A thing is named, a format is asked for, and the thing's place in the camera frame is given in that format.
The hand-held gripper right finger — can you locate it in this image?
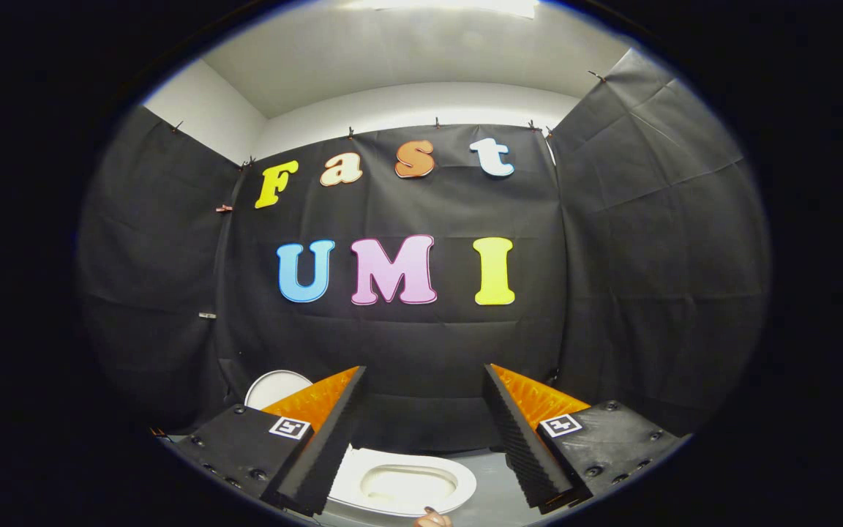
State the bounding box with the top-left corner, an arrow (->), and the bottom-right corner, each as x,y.
482,362 -> 684,513

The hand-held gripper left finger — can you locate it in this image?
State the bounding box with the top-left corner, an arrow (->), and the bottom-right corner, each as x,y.
169,365 -> 369,517

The white toilet seat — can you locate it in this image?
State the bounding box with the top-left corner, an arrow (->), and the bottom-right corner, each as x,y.
328,444 -> 479,517

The white toilet bowl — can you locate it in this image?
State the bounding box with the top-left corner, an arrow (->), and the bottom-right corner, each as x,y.
359,465 -> 460,507

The black backdrop cloth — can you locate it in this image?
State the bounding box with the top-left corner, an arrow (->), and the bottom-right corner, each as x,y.
76,48 -> 770,455

